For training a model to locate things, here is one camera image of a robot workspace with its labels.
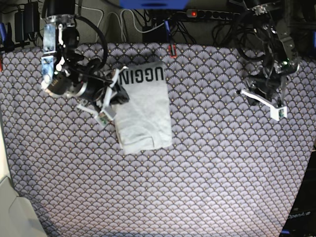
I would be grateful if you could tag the beige plastic bin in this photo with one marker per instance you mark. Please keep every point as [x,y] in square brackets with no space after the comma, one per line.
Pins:
[17,216]

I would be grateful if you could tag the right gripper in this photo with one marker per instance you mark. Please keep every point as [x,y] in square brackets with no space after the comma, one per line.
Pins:
[98,100]

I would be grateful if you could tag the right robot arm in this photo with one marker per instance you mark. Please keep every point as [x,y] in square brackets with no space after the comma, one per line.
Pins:
[62,73]

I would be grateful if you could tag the black power adapter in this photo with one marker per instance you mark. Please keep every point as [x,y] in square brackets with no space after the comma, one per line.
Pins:
[27,22]

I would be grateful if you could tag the blue box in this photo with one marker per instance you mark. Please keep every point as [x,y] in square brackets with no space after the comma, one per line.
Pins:
[153,4]

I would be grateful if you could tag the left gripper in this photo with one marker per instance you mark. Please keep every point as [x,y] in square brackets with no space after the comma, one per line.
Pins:
[267,91]

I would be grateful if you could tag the black power strip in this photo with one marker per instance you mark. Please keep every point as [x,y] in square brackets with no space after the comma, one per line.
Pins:
[211,15]

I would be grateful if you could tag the red black table clamp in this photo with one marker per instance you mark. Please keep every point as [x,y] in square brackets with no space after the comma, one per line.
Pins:
[172,50]

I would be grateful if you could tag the light grey T-shirt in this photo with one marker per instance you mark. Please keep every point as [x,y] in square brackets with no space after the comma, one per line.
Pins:
[144,122]

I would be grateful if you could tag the fan patterned tablecloth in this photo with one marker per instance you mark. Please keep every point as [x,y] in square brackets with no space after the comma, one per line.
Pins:
[231,170]

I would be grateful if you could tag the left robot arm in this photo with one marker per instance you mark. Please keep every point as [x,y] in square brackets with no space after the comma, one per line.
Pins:
[279,58]

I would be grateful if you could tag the black OpenArm case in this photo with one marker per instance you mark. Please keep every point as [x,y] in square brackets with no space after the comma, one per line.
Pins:
[301,221]

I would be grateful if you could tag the black box on floor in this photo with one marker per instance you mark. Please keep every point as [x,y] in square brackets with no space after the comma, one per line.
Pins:
[158,36]

